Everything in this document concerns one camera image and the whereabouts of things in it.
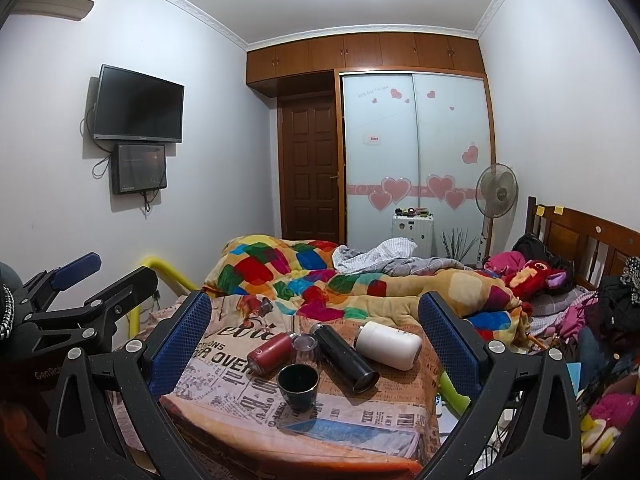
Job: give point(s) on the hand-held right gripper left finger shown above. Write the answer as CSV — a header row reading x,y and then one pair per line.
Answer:
x,y
184,342

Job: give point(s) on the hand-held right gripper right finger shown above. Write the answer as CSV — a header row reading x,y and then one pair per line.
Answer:
x,y
448,345

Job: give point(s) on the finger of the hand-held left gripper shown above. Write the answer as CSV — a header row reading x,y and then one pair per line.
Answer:
x,y
125,290
75,269

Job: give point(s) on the black thermos cup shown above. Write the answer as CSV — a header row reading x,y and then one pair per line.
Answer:
x,y
344,361

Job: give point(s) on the clear glass cup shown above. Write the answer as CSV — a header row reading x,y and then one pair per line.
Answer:
x,y
306,347

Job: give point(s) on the dark green cup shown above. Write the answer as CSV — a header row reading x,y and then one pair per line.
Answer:
x,y
297,390

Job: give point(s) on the white thermos bottle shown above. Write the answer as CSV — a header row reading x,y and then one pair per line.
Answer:
x,y
390,344

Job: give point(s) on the newspaper print cloth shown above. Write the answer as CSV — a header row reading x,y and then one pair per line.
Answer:
x,y
235,390

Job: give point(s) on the red metal bottle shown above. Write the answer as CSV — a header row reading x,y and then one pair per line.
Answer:
x,y
270,353

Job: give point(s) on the pink garment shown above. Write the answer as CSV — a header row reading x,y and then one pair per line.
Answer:
x,y
502,262

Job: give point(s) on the dark dried twigs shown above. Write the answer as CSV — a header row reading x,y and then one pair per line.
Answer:
x,y
457,245

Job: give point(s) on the grey striped cloth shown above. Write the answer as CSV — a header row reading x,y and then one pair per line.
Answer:
x,y
395,255

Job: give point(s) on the red plush toy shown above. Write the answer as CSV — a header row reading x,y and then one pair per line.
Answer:
x,y
537,275

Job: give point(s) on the colourful patchwork quilt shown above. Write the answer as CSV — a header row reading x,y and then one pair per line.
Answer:
x,y
350,287

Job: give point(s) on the small white cabinet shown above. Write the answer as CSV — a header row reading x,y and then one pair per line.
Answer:
x,y
412,232

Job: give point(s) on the black garment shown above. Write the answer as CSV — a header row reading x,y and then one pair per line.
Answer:
x,y
531,246

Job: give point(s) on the pile of clothes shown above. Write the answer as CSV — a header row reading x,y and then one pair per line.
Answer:
x,y
605,340

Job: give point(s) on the white standing fan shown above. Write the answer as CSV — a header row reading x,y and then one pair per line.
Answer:
x,y
496,187

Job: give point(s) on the wooden headboard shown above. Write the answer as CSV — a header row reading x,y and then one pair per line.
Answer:
x,y
570,232

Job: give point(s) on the frosted sliding wardrobe door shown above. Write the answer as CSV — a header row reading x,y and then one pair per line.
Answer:
x,y
450,130
380,150

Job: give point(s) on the brown wooden door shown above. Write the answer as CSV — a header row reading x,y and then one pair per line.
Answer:
x,y
309,170

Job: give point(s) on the wooden overhead cabinet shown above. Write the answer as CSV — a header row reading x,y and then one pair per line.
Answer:
x,y
360,55

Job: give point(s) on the small black wall monitor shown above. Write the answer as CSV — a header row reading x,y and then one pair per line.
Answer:
x,y
139,169

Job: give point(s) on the black wall television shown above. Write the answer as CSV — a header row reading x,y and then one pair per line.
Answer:
x,y
139,104

